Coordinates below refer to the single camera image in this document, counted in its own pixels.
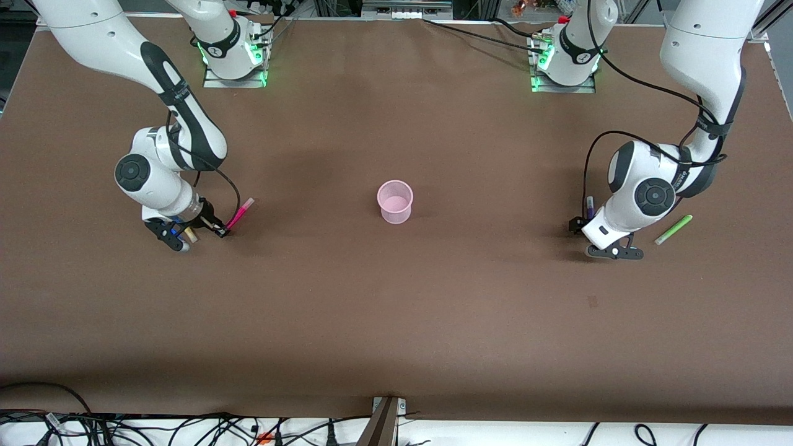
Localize pink pen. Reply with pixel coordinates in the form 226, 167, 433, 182
224, 197, 255, 235

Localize pink pen holder cup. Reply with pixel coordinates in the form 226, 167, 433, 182
377, 180, 414, 225

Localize green pen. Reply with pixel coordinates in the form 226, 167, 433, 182
654, 214, 694, 247

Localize grey metal support beam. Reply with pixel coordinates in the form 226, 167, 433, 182
357, 398, 401, 446

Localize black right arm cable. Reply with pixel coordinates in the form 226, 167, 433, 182
162, 108, 243, 235

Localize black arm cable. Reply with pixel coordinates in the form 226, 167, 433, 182
162, 108, 243, 235
582, 0, 730, 219

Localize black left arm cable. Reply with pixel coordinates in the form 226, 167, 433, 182
582, 0, 730, 219

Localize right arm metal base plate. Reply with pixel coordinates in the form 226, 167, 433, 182
203, 28, 273, 89

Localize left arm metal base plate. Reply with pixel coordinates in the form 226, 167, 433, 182
528, 34, 597, 94

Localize black base cable bundle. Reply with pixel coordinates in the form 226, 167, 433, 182
247, 0, 297, 50

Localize short black table cable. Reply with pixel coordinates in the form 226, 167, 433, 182
492, 17, 538, 40

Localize long black table cable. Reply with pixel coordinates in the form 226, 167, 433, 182
423, 19, 547, 55

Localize black arched floor cable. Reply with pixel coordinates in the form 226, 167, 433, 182
0, 382, 95, 416

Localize silver mounting bracket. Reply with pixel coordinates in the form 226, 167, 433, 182
372, 396, 408, 418

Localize silver aluminium frame rail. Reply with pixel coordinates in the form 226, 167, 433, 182
361, 0, 454, 21

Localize aluminium corner post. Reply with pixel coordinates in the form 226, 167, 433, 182
747, 0, 784, 44

